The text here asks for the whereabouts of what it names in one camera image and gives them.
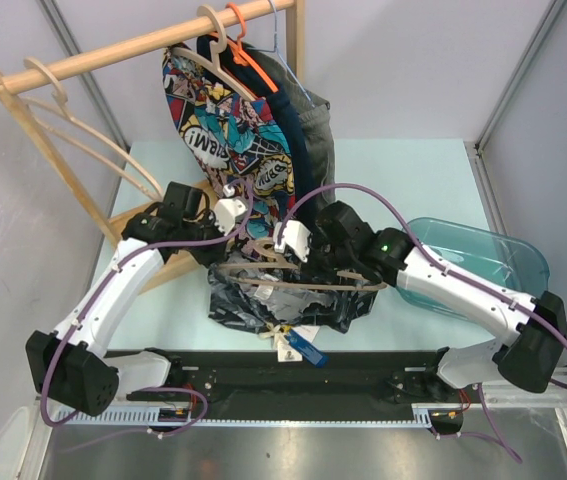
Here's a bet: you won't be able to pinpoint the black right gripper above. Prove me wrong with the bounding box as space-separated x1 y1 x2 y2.
292 230 356 282

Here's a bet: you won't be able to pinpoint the beige wooden hanger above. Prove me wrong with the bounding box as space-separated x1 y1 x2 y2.
22 57 164 201
215 238 388 292

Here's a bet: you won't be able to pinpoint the dark leaf-print shorts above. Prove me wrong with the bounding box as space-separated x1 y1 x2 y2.
207 253 385 334

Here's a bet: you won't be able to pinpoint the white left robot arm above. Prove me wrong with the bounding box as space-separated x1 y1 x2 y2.
26 179 254 427

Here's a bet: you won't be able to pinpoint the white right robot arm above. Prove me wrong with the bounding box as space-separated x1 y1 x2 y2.
283 201 567 401

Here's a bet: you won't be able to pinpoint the colourful comic-print shorts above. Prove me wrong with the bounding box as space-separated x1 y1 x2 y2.
162 44 296 256

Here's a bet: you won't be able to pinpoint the grey shorts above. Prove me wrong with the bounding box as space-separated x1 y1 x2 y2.
248 48 336 186

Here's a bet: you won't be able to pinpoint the beige hanger with comic shorts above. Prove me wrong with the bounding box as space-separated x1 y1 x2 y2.
170 4 255 102

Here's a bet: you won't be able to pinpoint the navy blue shorts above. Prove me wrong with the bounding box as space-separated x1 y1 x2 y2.
220 38 316 199

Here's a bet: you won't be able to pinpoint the orange plastic hanger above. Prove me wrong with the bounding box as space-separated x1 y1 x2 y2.
225 2 279 93

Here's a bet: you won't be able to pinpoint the wooden clothes rack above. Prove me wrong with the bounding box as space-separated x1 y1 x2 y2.
0 0 307 296

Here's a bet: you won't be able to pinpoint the white blue price tags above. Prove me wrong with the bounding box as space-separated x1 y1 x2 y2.
258 323 328 367

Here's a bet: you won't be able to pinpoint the teal plastic bin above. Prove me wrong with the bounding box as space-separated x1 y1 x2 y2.
408 217 550 297

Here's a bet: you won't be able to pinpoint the white plastic container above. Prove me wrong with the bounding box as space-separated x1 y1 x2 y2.
0 406 32 480

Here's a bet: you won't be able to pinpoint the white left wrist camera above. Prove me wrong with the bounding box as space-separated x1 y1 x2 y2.
213 181 253 236

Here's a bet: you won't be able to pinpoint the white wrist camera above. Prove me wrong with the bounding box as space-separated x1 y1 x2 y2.
213 181 253 236
272 220 311 263

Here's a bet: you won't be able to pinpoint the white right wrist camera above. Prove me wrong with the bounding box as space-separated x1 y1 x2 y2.
272 220 311 263

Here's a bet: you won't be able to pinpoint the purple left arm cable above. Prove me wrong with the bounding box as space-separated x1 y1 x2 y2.
42 179 257 429

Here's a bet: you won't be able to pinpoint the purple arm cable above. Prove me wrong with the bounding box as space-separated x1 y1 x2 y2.
42 179 257 429
280 183 567 391

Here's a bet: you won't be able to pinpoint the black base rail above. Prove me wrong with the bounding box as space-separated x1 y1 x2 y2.
102 349 509 426

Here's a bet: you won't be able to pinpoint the light blue wire hanger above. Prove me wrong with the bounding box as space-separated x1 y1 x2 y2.
261 0 315 107

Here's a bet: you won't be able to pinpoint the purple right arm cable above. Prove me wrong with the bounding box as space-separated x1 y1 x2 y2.
280 183 567 391

